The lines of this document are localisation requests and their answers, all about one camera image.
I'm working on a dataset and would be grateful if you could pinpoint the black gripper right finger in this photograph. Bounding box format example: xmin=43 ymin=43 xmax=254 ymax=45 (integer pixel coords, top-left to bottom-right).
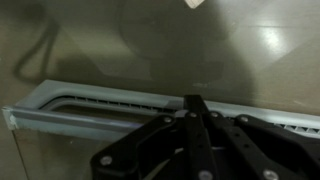
xmin=203 ymin=112 xmax=320 ymax=180

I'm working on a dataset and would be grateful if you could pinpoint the toaster oven glass door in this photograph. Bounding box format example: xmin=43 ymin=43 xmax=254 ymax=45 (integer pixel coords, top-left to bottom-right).
xmin=2 ymin=80 xmax=320 ymax=180

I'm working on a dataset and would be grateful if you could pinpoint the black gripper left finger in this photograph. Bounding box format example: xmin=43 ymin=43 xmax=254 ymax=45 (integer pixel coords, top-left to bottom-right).
xmin=90 ymin=95 xmax=214 ymax=180

